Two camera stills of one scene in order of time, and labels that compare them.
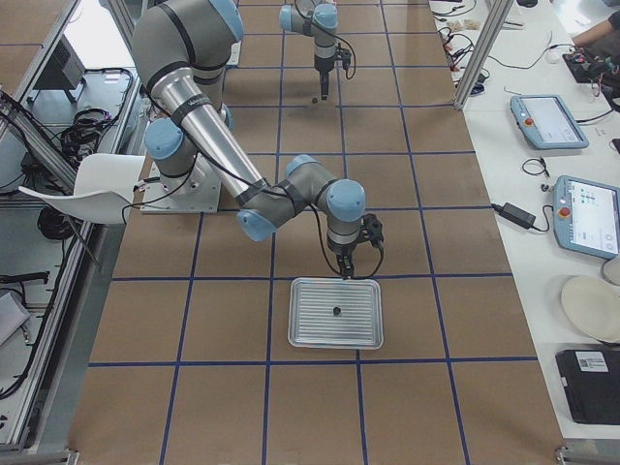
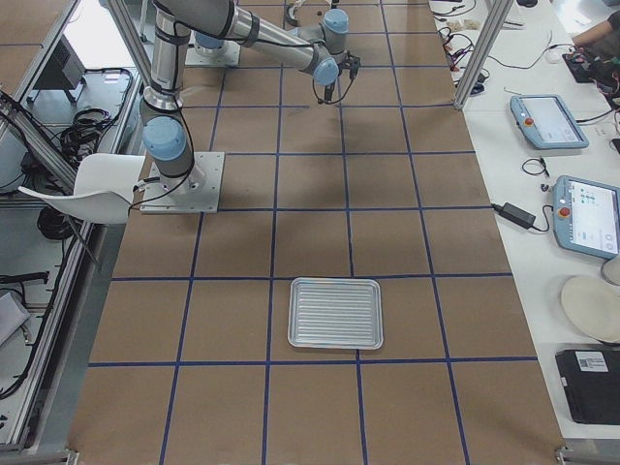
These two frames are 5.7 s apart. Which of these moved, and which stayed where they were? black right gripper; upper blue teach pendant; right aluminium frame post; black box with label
Moved: black right gripper
Stayed: right aluminium frame post; upper blue teach pendant; black box with label
